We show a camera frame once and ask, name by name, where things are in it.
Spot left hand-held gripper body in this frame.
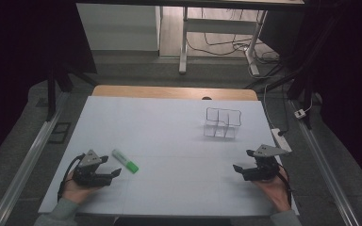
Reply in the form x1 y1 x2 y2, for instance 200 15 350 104
72 149 113 188

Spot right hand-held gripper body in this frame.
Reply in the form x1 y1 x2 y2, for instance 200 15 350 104
242 143 289 182

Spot person's left hand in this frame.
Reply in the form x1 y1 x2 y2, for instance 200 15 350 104
61 170 102 205

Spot person's right hand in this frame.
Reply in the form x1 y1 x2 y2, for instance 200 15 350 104
252 169 292 213

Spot green and white highlighter marker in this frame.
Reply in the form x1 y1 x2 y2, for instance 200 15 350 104
111 149 140 174

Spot white power strip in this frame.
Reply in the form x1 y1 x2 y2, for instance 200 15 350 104
270 127 293 153

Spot clear acrylic compartment organizer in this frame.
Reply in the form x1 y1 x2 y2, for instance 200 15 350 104
203 106 243 140

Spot black floor outlet cover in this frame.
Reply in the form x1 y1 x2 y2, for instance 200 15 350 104
47 121 73 144

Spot white table cover sheet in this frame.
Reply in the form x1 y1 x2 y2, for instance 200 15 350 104
38 95 300 218

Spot black metal stand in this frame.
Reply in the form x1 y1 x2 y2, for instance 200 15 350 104
45 60 100 122

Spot white cabinet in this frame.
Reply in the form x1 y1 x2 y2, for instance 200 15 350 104
76 3 162 52

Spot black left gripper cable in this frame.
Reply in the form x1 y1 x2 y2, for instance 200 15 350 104
57 153 87 203

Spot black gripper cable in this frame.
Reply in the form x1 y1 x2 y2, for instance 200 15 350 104
57 153 87 203
276 169 294 208

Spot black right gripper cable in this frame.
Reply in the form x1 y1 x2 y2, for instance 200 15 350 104
276 169 294 208

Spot black plug with cable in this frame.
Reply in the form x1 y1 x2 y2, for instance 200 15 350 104
277 84 290 137

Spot aluminium rail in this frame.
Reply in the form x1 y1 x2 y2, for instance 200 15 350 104
288 99 361 226
0 92 70 226

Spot black floor cables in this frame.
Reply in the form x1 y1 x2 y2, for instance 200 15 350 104
186 8 281 65

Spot white metal desk frame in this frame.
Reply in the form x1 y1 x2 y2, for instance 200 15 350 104
178 6 269 76

